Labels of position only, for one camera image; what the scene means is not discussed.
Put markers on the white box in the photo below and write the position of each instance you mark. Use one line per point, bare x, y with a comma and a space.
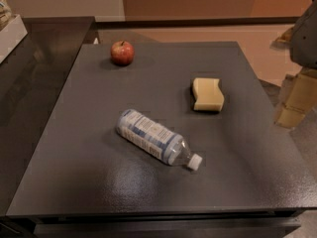
11, 36

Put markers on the striped object on box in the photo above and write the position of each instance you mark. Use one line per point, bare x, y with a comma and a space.
5, 14

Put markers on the dark side table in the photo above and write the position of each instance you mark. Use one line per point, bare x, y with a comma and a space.
31, 79

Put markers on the yellow sponge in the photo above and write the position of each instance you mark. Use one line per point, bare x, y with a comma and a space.
208, 95

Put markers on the red apple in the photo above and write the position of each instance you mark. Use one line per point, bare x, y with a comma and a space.
122, 53

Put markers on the clear plastic water bottle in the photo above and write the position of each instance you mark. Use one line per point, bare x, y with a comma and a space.
158, 141

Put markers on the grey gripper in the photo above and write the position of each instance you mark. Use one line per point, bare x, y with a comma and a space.
305, 39

